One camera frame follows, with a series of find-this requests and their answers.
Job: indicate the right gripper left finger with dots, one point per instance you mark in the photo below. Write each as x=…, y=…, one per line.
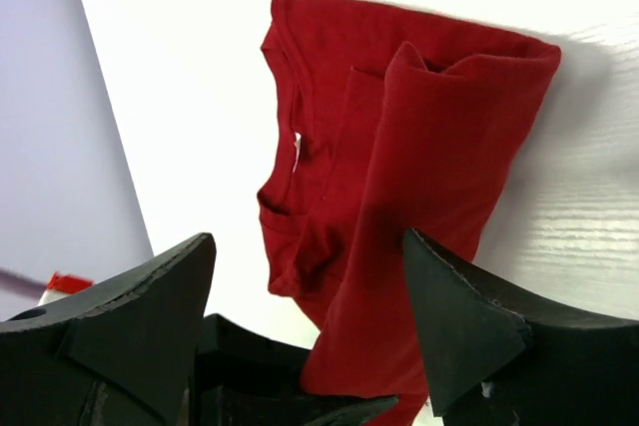
x=117, y=353

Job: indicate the red t shirt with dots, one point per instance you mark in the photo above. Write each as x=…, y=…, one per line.
x=388, y=119

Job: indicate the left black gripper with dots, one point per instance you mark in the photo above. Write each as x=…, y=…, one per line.
x=244, y=379

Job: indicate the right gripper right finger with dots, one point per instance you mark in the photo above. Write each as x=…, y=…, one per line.
x=495, y=353

